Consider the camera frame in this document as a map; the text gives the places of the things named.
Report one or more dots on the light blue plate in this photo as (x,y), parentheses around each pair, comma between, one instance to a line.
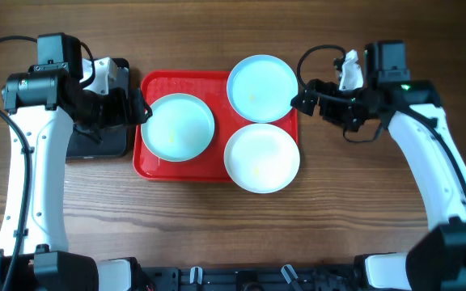
(181,127)
(260,88)

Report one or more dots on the white plate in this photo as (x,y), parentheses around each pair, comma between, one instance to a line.
(261,158)

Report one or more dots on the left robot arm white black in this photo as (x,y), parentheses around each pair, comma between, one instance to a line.
(43,107)

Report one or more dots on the black water basin tray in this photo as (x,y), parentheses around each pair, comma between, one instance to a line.
(107,143)

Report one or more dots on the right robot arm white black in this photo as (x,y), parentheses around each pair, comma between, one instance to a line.
(381,88)

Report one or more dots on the light blue plate top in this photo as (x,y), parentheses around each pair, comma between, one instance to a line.
(260,88)

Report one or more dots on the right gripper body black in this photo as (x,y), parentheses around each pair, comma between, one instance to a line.
(347,107)

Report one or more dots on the red plastic tray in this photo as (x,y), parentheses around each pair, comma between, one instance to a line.
(211,88)

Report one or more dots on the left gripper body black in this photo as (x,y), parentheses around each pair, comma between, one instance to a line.
(108,111)

